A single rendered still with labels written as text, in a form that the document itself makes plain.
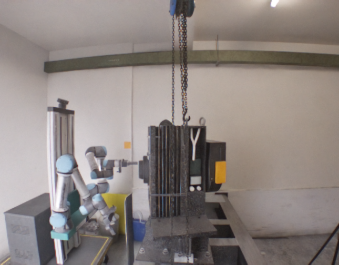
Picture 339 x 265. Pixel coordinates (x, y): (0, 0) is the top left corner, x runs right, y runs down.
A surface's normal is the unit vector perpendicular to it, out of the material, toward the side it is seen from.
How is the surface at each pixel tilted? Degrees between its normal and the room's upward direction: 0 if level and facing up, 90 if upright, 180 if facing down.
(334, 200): 90
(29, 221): 90
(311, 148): 90
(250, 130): 90
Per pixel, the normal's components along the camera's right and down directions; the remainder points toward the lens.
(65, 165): 0.39, -0.12
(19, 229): -0.04, 0.01
